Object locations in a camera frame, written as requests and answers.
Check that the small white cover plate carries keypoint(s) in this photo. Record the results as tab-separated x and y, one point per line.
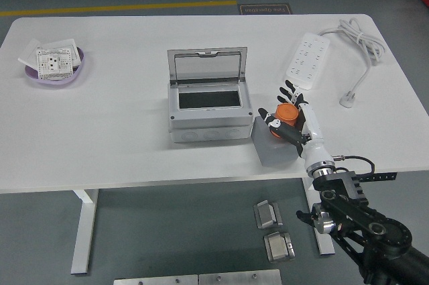
28	52

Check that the white left table leg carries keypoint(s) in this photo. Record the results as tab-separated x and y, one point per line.
82	231

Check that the white table leg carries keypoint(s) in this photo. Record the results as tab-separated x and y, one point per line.
82	231
325	244

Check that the white power strip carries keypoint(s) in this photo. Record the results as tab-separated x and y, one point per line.
306	60

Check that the large white cover plate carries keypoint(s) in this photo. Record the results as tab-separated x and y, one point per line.
63	43

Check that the orange cylinder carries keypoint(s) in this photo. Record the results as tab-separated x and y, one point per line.
286	112

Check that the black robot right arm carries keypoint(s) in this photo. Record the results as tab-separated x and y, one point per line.
378	228

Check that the white printed socket module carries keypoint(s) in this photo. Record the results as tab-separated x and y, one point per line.
50	63

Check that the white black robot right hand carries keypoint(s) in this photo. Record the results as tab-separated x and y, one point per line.
313	124

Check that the short metal plate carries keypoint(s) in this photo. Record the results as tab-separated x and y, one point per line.
238	278

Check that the small metal block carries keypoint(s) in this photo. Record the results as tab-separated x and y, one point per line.
266	214

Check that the grey electrical box with lid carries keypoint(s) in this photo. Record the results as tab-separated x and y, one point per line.
207	119

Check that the purple bowl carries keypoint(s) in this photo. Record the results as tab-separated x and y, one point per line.
79	58

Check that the white right table leg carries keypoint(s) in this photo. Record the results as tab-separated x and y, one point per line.
325	244

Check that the large metal block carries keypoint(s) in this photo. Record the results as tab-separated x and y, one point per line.
278	248

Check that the grey cube with round hole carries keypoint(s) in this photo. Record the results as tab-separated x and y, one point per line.
268	151

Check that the long metal plate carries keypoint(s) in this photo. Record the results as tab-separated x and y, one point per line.
154	280

